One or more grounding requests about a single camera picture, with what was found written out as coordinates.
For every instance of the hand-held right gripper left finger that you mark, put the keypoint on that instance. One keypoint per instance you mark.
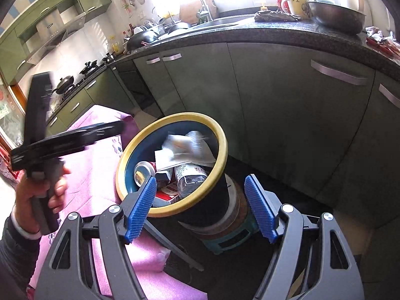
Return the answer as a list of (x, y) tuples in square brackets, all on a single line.
[(143, 206)]

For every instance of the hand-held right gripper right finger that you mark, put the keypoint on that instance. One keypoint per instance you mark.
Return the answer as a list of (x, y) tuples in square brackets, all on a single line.
[(259, 206)]

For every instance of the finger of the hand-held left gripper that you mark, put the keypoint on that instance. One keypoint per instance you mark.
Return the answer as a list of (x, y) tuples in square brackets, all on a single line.
[(100, 129)]

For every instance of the red and white carton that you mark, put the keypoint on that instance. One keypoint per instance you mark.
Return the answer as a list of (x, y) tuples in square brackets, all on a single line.
[(165, 195)]

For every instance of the silver drink can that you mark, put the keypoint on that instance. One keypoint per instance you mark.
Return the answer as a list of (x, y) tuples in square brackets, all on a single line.
[(143, 172)]

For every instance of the yellow-rimmed blue waste bin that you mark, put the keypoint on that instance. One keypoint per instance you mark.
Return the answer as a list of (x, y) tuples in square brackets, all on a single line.
[(218, 206)]

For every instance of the clear plastic bottle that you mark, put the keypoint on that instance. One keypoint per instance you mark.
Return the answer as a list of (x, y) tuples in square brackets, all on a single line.
[(187, 181)]

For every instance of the white paper sheet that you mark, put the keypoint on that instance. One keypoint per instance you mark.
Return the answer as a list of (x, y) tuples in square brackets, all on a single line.
[(168, 159)]

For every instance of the person's left forearm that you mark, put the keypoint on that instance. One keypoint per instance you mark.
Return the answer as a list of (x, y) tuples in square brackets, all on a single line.
[(15, 256)]

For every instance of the person's left hand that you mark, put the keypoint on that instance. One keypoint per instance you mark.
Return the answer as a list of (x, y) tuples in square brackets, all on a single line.
[(25, 193)]

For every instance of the black wok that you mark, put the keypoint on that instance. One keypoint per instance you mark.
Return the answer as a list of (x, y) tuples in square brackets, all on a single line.
[(64, 84)]

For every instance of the pink floral tablecloth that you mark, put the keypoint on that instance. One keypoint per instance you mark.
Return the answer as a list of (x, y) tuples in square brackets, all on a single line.
[(93, 175)]

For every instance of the black table leg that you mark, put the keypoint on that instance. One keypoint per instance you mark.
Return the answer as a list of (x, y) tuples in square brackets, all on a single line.
[(178, 247)]

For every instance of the black lidded pot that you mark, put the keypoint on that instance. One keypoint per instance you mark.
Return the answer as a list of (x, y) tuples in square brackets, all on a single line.
[(89, 67)]

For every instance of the small steel pot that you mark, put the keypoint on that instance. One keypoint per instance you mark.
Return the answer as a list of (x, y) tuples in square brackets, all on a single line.
[(109, 57)]

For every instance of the steel range hood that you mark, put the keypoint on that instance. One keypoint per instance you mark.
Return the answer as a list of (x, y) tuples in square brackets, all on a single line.
[(56, 37)]

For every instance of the green base kitchen cabinets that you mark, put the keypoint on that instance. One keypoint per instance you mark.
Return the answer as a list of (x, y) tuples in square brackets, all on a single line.
[(281, 115)]

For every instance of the black frying pan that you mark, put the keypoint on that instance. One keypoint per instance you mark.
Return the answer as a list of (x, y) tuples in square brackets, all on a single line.
[(140, 39)]

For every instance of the steel faucet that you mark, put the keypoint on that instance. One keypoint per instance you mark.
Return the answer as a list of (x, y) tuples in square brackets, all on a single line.
[(203, 14)]

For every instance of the steel sink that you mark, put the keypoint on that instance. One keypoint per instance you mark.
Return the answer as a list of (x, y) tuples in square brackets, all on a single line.
[(218, 22)]

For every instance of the white plastic container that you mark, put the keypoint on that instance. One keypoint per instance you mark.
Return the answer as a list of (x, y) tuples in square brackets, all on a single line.
[(228, 3)]

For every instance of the grey dish cloth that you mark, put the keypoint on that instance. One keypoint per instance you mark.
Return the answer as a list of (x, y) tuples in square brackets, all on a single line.
[(272, 16)]

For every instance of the yellow pump dispenser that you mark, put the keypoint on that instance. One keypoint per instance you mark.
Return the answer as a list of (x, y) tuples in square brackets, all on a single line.
[(264, 6)]

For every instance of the cream mug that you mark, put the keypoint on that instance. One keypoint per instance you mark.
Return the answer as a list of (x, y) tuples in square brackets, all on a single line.
[(297, 7)]

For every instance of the large metal basin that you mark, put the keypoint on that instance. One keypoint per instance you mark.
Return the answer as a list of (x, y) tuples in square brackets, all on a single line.
[(334, 17)]

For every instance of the red plastic wrapper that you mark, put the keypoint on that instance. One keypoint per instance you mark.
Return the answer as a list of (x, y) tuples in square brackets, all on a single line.
[(384, 45)]

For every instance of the red mug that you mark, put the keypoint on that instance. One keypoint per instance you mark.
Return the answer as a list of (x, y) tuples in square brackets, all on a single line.
[(281, 1)]

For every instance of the orange wooden door frame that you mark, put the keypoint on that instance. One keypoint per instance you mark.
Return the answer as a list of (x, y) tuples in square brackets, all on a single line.
[(17, 100)]

